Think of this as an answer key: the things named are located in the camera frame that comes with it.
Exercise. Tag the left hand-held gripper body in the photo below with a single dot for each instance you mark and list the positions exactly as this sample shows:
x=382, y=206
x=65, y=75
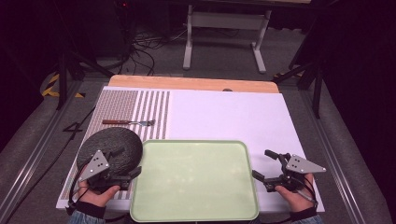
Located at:
x=95, y=165

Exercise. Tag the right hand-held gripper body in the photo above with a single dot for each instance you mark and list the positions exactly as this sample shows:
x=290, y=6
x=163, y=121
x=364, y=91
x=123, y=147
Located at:
x=302, y=165

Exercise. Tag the dark round plate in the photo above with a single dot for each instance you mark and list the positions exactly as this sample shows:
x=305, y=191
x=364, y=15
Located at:
x=109, y=146

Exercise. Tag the person's left hand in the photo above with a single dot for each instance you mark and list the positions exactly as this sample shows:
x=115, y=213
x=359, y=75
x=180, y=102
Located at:
x=97, y=195

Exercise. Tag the person's right hand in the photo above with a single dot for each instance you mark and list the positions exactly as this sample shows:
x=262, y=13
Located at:
x=295, y=197

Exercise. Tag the striped placemat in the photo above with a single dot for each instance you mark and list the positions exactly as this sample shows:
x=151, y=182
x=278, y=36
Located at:
x=120, y=104

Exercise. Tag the white board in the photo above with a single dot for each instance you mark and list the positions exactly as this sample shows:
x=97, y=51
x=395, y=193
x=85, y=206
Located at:
x=233, y=116

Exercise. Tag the light green tray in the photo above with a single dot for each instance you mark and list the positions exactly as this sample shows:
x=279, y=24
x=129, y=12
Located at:
x=194, y=180

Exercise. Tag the black tripod stand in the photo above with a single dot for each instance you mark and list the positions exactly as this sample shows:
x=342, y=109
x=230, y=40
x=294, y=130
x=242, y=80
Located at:
x=317, y=90
x=63, y=77

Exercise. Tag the yellow and black floor tape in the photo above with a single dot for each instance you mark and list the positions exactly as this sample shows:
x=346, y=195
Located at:
x=49, y=88

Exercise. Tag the metal floor rail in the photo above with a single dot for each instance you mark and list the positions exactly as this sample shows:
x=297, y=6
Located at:
x=34, y=155
x=330, y=149

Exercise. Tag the white desk frame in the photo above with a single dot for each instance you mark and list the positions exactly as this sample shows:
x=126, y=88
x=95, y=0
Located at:
x=229, y=21

